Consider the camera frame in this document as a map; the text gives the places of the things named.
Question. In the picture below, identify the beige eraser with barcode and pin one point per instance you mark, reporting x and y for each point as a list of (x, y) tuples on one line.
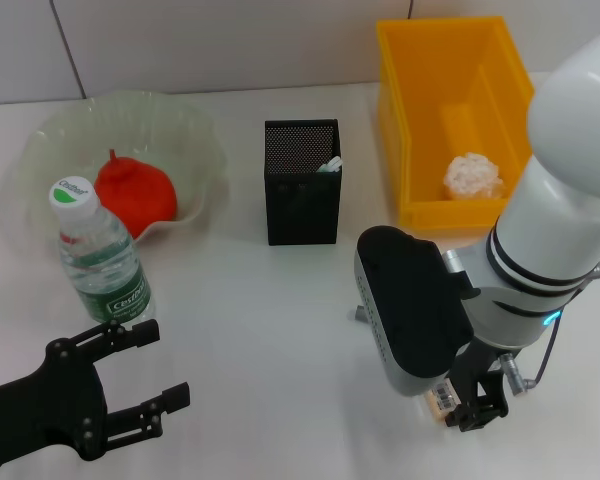
[(442, 397)]

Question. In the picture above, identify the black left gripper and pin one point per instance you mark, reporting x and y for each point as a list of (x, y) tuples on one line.
[(40, 405)]

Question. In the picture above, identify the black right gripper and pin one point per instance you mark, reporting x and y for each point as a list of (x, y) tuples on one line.
[(480, 365)]

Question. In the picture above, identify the yellow plastic bin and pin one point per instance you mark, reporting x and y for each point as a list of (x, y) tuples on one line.
[(430, 75)]

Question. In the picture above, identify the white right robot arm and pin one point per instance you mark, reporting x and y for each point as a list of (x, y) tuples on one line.
[(555, 200)]

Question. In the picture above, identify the black mesh pen holder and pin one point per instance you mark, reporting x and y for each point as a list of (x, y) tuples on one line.
[(300, 210)]

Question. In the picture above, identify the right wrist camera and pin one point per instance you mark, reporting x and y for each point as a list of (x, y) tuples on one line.
[(410, 310)]

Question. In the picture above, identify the clear bottle with green label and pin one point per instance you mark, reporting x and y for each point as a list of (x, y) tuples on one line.
[(110, 280)]

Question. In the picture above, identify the white paper ball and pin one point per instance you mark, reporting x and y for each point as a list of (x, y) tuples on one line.
[(472, 175)]

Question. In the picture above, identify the grey marker pen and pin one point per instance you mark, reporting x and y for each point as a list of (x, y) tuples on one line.
[(357, 314)]

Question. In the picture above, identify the translucent green glass fruit plate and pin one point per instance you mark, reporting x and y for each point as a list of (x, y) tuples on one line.
[(145, 125)]

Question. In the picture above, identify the red-orange fruit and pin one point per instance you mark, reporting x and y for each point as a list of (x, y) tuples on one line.
[(140, 195)]

